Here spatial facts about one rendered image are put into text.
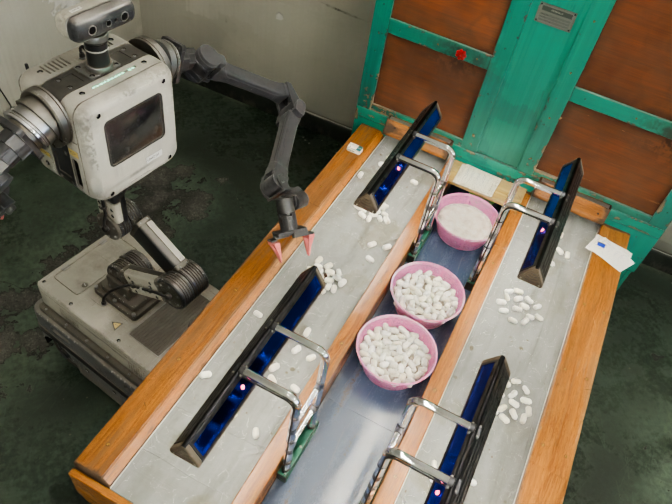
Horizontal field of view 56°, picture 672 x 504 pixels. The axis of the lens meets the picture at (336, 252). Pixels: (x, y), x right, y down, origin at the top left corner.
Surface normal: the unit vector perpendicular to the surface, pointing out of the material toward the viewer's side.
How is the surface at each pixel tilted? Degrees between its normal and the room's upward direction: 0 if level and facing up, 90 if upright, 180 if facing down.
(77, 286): 0
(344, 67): 90
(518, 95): 90
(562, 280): 0
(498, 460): 0
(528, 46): 90
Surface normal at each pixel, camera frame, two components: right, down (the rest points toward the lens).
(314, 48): -0.42, 0.64
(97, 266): 0.13, -0.66
